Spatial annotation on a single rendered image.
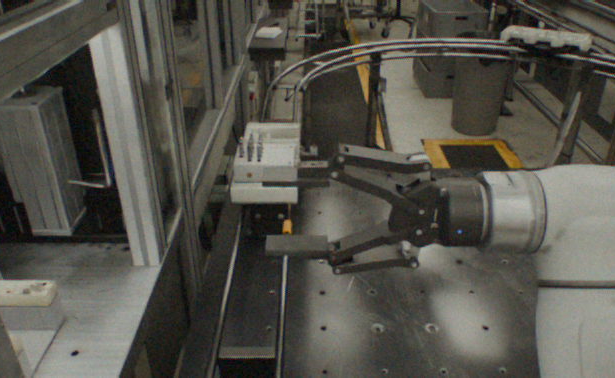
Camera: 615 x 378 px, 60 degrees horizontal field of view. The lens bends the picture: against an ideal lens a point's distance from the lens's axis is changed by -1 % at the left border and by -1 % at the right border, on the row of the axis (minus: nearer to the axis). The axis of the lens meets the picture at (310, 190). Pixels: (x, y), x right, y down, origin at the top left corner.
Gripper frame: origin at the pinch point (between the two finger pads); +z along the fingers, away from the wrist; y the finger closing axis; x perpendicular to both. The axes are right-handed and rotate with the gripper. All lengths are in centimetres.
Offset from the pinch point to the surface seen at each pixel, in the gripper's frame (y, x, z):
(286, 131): -26, -82, 4
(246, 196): -26, -48, 11
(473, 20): -53, -351, -123
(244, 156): -20, -54, 12
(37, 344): -21.0, -0.9, 33.4
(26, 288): -14.7, -4.6, 34.9
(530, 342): -44, -24, -44
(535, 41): -28, -187, -102
